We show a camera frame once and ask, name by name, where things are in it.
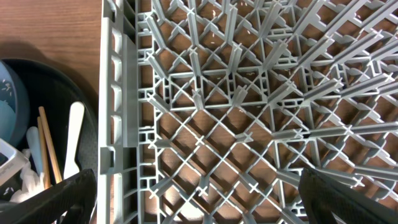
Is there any white plastic knife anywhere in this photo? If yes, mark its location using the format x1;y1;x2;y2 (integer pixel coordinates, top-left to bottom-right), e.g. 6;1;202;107
63;101;85;179

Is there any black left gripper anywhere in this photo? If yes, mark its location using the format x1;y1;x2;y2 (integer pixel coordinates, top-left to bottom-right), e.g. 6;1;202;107
1;139;29;185

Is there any round black tray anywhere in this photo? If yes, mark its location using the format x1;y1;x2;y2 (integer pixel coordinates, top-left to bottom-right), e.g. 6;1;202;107
0;58;100;206

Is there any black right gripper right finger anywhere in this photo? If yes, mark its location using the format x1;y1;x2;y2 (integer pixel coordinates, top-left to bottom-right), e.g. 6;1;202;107
298;168;397;224

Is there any wooden chopstick right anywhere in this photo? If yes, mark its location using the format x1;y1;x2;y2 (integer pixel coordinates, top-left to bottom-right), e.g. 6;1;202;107
39;106;62;183

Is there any dark blue bowl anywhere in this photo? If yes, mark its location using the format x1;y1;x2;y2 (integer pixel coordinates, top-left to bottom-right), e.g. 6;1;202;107
1;60;30;147

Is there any light blue small plate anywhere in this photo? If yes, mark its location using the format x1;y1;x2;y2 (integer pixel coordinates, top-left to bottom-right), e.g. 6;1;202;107
0;101;16;141

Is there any wooden chopstick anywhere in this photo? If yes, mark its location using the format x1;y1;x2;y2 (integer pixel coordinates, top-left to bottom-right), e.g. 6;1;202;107
39;106;62;183
37;116;51;189

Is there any light blue spoon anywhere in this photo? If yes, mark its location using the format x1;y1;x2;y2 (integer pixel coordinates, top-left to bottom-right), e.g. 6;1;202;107
26;126;44;175

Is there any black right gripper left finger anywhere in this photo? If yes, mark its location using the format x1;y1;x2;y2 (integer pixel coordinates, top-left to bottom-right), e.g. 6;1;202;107
1;169;97;223

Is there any grey dishwasher rack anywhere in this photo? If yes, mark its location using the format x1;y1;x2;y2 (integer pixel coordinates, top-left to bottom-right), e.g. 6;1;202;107
96;0;397;223

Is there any wooden chopstick left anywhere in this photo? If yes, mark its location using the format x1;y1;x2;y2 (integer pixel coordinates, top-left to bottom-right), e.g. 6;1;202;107
37;116;51;189

